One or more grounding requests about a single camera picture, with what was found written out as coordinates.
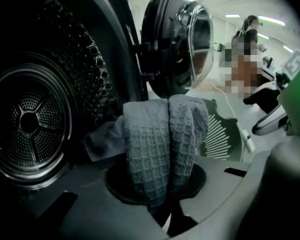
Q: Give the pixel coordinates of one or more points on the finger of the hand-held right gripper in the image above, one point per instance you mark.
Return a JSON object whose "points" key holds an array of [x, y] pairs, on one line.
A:
{"points": [[265, 96], [272, 122]]}

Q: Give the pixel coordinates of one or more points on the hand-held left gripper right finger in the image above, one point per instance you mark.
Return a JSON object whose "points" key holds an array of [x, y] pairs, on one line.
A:
{"points": [[227, 179]]}

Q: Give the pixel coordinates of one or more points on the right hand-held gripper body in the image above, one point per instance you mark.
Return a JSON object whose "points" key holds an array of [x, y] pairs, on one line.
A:
{"points": [[293, 62]]}

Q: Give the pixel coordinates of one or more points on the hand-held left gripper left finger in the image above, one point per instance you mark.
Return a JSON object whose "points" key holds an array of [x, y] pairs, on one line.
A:
{"points": [[90, 209]]}

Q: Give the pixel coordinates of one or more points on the pale green laundry basket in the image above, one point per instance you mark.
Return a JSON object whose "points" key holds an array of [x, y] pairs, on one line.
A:
{"points": [[222, 139]]}

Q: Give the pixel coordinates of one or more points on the dark grey garment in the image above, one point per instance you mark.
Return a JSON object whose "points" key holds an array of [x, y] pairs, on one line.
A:
{"points": [[152, 146]]}

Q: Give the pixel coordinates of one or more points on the black washing machine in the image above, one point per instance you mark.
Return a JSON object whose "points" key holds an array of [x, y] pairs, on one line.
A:
{"points": [[40, 109]]}

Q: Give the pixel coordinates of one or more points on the round black washing machine door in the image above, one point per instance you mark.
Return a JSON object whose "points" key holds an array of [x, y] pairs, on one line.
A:
{"points": [[170, 46]]}

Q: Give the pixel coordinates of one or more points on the white power strip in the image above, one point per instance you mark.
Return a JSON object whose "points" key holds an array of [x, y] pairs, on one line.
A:
{"points": [[248, 140]]}

